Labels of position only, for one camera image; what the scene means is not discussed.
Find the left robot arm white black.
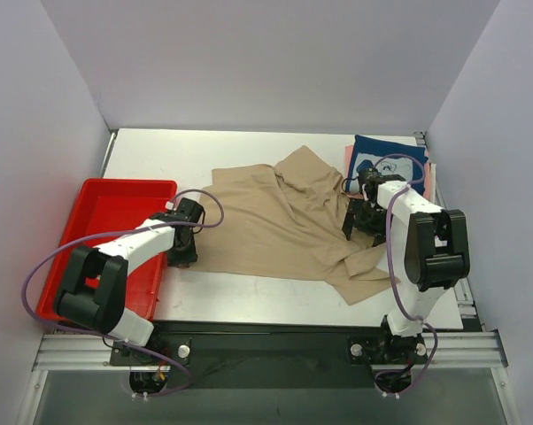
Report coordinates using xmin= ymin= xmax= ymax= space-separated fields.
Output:
xmin=53 ymin=198 xmax=205 ymax=365

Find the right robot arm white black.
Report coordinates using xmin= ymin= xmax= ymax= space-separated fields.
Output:
xmin=342 ymin=166 xmax=470 ymax=361

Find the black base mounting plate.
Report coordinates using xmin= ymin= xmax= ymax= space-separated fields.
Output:
xmin=110 ymin=321 xmax=432 ymax=392

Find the folded pink t-shirt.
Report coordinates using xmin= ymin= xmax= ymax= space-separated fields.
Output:
xmin=344 ymin=137 xmax=431 ymax=195

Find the aluminium frame rail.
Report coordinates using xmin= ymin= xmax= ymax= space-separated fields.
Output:
xmin=33 ymin=332 xmax=508 ymax=371

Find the red plastic tray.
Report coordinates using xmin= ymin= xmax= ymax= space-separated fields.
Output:
xmin=35 ymin=177 xmax=179 ymax=322

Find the beige t-shirt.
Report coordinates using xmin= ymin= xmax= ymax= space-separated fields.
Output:
xmin=193 ymin=146 xmax=390 ymax=305

